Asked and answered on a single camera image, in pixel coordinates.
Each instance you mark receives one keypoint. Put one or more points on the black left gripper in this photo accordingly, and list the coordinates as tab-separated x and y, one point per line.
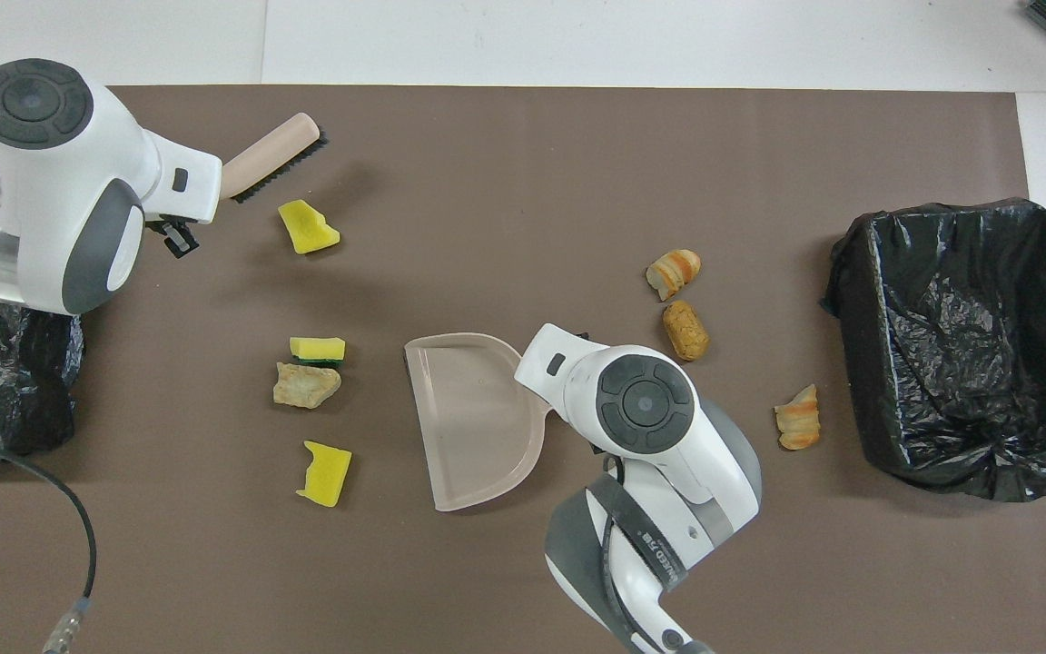
176	238

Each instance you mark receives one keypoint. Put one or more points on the beige brush black bristles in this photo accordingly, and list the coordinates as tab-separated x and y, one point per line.
269	150

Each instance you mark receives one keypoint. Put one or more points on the yellow green sponge piece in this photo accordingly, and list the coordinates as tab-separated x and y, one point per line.
317	347

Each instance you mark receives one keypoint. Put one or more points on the pale beige foam chunk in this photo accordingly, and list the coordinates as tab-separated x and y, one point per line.
305	386

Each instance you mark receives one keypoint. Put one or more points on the beige plastic dustpan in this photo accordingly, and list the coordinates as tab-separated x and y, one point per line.
468	418

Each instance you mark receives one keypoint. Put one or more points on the orange striped bread piece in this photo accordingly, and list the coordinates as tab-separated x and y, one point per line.
798	418
673	272

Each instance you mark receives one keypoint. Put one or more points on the brown bread roll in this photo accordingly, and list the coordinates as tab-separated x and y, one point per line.
685	330

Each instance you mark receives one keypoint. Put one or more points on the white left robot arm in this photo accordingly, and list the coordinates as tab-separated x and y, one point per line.
60	182

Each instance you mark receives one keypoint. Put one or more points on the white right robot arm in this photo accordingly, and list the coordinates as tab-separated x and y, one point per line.
650	409

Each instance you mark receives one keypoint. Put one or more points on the black bagged bin pink spot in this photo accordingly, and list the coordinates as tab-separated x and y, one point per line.
14	381

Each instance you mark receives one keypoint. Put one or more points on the brown table mat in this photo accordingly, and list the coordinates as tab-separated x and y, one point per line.
577	182

